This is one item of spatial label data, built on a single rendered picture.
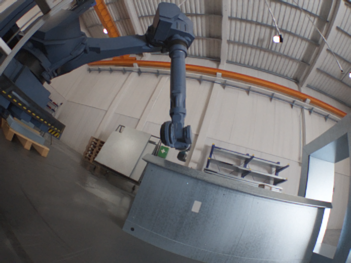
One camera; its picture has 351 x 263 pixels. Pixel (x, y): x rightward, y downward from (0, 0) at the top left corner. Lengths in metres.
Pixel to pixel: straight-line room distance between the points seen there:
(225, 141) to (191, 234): 5.39
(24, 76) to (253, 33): 8.33
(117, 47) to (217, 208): 1.57
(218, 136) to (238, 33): 5.34
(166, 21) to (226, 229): 1.66
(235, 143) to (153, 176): 5.38
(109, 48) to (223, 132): 5.70
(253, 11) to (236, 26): 1.24
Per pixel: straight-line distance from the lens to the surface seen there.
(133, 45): 1.51
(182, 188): 1.10
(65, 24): 1.22
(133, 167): 3.88
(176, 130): 1.00
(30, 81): 1.20
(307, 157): 2.51
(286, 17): 8.20
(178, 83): 1.11
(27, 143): 2.54
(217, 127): 6.51
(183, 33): 1.42
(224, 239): 1.18
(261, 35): 8.38
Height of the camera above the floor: 0.49
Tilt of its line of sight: 20 degrees up
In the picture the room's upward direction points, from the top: 21 degrees clockwise
